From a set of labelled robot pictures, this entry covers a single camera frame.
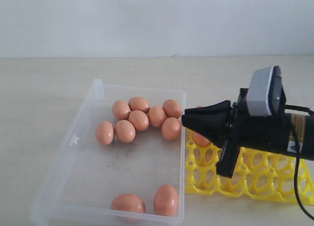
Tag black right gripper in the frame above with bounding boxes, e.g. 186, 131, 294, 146
182, 88, 290, 178

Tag brown egg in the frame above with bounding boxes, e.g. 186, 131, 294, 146
129, 96, 150, 113
112, 100, 131, 120
115, 120, 136, 143
148, 106, 167, 128
129, 110, 149, 131
111, 194, 146, 213
95, 121, 115, 145
161, 117, 181, 141
154, 184, 179, 217
192, 132, 211, 147

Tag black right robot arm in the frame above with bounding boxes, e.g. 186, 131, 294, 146
182, 88, 314, 178

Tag brown egg far corner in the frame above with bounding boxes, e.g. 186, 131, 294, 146
162, 99, 182, 118

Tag yellow plastic egg tray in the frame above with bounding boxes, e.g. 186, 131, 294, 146
184, 130, 314, 206

